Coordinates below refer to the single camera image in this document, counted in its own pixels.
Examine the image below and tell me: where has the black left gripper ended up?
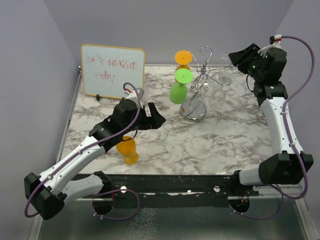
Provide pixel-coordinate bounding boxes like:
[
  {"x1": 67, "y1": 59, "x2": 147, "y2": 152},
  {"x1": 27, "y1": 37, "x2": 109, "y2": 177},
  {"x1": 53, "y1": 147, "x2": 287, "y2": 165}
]
[{"x1": 122, "y1": 102, "x2": 166, "y2": 135}]

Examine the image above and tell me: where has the clear wine glass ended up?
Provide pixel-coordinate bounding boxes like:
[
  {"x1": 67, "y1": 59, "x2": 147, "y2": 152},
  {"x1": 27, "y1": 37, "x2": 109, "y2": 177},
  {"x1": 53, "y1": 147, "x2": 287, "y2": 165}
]
[{"x1": 209, "y1": 72, "x2": 235, "y2": 110}]

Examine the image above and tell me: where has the yellow framed whiteboard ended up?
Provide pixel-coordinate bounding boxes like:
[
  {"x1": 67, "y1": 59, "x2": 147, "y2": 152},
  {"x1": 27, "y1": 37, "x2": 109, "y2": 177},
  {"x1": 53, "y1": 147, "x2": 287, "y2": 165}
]
[{"x1": 80, "y1": 44, "x2": 146, "y2": 99}]

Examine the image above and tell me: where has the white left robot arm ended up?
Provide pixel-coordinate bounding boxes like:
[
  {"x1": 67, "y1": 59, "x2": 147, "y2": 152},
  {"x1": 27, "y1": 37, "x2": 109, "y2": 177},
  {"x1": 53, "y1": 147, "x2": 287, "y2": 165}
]
[{"x1": 23, "y1": 98, "x2": 166, "y2": 220}]

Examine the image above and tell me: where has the chrome wine glass rack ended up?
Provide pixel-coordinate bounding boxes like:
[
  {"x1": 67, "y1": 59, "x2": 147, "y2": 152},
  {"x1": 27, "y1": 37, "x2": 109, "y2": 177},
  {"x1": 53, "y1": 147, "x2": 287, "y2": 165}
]
[{"x1": 179, "y1": 46, "x2": 232, "y2": 123}]

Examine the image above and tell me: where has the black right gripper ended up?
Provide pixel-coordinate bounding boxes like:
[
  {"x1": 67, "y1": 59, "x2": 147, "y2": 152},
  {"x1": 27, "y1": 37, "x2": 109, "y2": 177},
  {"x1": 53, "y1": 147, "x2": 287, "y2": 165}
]
[{"x1": 229, "y1": 43, "x2": 266, "y2": 81}]

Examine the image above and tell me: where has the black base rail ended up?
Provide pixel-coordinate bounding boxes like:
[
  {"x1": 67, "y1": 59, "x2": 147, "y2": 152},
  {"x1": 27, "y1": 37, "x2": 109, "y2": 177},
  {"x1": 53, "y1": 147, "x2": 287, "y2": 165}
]
[{"x1": 77, "y1": 173, "x2": 287, "y2": 208}]

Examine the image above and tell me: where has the orange plastic glass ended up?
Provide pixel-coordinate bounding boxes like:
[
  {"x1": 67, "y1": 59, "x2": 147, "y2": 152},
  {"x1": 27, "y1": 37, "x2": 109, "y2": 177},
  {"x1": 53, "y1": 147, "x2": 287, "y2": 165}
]
[
  {"x1": 116, "y1": 136, "x2": 139, "y2": 165},
  {"x1": 174, "y1": 50, "x2": 193, "y2": 71}
]

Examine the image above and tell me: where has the green plastic wine glass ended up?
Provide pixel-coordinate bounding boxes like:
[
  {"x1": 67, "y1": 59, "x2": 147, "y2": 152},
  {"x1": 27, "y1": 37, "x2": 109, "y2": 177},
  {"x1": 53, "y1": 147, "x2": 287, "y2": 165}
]
[{"x1": 168, "y1": 68, "x2": 193, "y2": 104}]

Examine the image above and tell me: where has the clear tall glass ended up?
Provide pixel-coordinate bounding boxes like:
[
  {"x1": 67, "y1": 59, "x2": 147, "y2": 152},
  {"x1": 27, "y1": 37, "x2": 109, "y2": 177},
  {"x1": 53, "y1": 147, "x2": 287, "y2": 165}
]
[{"x1": 185, "y1": 78, "x2": 213, "y2": 122}]

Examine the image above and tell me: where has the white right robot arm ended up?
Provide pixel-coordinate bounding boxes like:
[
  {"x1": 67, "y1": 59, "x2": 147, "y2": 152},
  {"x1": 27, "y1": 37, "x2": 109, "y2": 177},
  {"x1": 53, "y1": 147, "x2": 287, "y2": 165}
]
[{"x1": 228, "y1": 43, "x2": 314, "y2": 196}]

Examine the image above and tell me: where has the clear short glass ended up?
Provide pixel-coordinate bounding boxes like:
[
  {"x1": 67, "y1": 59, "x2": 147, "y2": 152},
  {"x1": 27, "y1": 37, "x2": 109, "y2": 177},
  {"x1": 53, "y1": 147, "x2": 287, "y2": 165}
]
[{"x1": 211, "y1": 54, "x2": 232, "y2": 86}]

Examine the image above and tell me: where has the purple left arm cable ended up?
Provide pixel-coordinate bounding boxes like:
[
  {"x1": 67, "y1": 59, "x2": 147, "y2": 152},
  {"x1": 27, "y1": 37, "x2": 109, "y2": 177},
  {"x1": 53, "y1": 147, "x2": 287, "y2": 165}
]
[{"x1": 23, "y1": 82, "x2": 145, "y2": 221}]

